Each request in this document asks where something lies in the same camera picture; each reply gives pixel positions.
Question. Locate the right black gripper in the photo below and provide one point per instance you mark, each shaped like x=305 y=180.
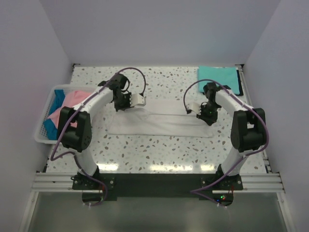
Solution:
x=208 y=120

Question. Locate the white t shirt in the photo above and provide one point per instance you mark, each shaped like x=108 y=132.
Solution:
x=159 y=118

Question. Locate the white plastic basket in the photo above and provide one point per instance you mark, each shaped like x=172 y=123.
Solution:
x=40 y=135

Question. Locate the pink t shirt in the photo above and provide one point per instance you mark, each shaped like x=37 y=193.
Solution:
x=71 y=99

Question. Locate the aluminium frame rail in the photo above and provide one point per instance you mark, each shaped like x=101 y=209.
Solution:
x=252 y=183

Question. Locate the folded teal t shirt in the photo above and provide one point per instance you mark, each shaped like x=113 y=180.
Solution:
x=217 y=77

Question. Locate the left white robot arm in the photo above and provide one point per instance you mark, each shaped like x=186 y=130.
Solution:
x=74 y=132

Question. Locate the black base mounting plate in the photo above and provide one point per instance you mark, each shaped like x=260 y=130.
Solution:
x=110 y=187

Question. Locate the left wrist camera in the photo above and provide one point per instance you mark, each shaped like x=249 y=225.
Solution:
x=137 y=100

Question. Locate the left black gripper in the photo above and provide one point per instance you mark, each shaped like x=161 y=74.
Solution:
x=117 y=108

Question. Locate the folded black t shirt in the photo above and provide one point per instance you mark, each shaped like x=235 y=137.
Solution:
x=239 y=79

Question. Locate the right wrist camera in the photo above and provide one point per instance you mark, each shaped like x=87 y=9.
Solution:
x=193 y=107

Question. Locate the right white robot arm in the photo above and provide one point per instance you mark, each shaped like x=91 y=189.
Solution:
x=249 y=134

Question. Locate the blue t shirt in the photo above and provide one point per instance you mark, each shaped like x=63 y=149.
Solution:
x=49 y=126

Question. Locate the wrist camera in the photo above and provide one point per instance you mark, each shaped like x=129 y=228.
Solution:
x=137 y=100
x=193 y=107

